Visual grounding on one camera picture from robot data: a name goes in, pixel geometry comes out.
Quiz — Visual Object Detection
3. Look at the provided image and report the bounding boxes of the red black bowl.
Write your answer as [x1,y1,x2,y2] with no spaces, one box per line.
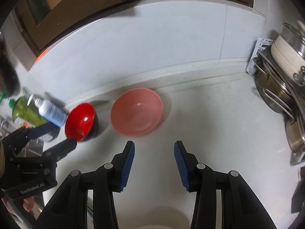
[65,102,98,142]

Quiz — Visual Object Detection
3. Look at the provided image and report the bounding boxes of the pink bowl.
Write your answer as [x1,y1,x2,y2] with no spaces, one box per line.
[110,88,163,136]

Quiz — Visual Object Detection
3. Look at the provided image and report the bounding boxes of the person's left hand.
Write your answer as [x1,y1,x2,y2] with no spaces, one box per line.
[23,196,35,212]

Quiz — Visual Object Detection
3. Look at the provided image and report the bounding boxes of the steel sink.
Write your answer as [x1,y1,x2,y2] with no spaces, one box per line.
[1,117,44,157]

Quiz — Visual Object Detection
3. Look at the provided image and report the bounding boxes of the green dish soap bottle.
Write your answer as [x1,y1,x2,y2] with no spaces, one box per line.
[8,96,49,128]

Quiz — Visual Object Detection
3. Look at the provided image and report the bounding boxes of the white blue pump bottle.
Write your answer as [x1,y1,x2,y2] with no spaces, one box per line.
[27,94,67,128]

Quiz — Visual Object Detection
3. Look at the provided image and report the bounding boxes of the large steel pot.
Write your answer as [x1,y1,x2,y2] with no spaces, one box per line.
[285,113,304,154]

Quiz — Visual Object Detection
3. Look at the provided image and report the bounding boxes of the cream cooking pot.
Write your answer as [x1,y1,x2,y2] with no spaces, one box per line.
[271,20,305,87]

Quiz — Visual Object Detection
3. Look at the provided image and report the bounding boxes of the white plastic shelf rack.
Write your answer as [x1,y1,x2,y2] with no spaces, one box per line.
[246,37,274,75]

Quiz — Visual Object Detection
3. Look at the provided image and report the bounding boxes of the steel pot with handle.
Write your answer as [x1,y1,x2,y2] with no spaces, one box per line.
[253,57,295,124]

